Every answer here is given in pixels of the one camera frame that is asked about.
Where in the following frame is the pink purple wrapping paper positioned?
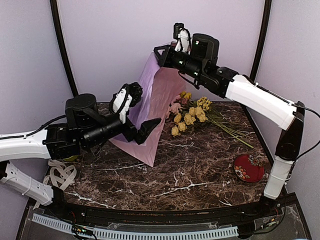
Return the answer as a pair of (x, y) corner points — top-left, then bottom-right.
(109, 52), (186, 167)

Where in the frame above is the red floral dish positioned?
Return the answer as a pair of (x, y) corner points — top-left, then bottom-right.
(233, 154), (265, 183)

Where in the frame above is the white slotted cable duct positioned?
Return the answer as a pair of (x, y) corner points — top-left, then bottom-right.
(31, 213), (239, 240)

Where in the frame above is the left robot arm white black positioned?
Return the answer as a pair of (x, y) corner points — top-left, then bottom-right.
(0, 93), (161, 218)

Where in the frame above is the lime green bowl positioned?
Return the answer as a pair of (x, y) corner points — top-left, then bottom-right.
(63, 155), (79, 162)

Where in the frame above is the white ribbon strap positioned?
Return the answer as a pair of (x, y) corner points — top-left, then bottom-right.
(33, 158), (78, 210)

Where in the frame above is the yellow fuzzy poppy stem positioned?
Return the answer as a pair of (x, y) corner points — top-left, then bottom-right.
(179, 91), (198, 107)

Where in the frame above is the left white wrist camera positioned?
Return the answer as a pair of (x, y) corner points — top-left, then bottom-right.
(110, 85), (133, 124)

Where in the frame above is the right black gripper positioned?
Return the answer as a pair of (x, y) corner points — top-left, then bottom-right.
(153, 44), (206, 81)

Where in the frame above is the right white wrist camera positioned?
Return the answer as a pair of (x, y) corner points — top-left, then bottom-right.
(173, 22), (192, 54)

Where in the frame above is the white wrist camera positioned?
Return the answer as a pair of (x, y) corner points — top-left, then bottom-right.
(173, 22), (192, 54)
(110, 85), (133, 124)

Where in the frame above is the black front table rail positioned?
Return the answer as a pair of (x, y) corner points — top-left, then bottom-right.
(51, 201), (263, 225)

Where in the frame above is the pink rose flower stem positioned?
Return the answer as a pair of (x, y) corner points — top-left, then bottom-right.
(165, 94), (183, 119)

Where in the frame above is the yellow daisy flower bunch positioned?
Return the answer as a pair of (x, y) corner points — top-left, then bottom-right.
(196, 96), (254, 149)

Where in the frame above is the right black frame post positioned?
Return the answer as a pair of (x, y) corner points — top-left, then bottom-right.
(250, 0), (273, 81)

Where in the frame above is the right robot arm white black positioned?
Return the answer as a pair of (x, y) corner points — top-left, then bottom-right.
(153, 33), (305, 217)

